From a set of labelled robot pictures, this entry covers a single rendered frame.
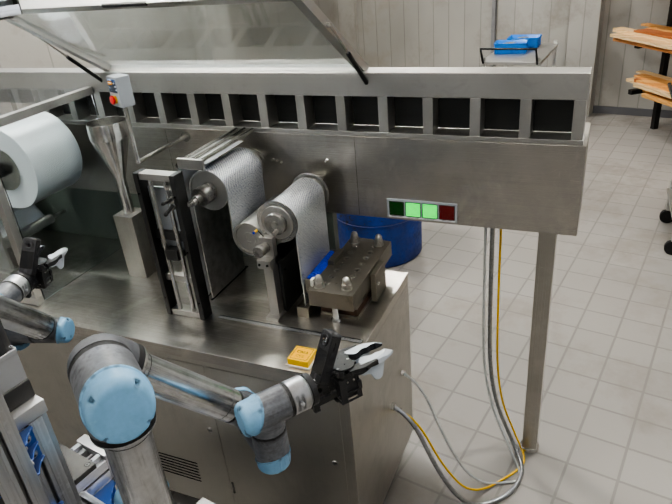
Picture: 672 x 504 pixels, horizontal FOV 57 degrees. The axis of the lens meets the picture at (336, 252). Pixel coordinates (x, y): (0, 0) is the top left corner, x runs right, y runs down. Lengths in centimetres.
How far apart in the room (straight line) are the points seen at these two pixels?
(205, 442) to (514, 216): 137
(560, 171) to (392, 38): 647
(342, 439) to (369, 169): 91
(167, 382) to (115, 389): 23
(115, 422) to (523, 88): 145
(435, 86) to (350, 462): 124
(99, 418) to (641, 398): 267
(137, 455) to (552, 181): 144
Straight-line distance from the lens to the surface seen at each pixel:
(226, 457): 241
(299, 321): 211
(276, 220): 197
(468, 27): 790
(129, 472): 121
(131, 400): 109
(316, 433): 208
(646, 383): 340
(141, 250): 253
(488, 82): 198
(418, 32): 817
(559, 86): 196
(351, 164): 218
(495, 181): 206
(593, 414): 316
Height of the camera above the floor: 207
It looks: 28 degrees down
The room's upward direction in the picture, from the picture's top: 5 degrees counter-clockwise
